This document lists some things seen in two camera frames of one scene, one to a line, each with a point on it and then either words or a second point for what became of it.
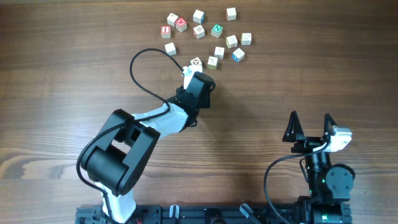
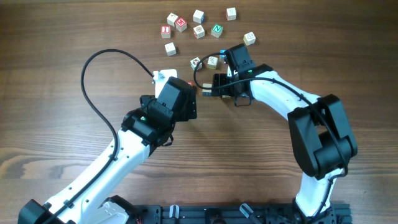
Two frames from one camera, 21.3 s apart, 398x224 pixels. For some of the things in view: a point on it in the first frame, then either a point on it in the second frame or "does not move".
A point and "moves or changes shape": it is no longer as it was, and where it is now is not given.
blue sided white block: [198, 16] does not move
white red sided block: [170, 48] does not move
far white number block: [231, 14] does not move
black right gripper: [307, 142] -> [224, 93]
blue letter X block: [238, 55] moves or changes shape
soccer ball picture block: [196, 61] does not move
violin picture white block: [212, 63] does not move
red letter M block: [181, 24] does not move
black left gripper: [180, 93] -> [191, 111]
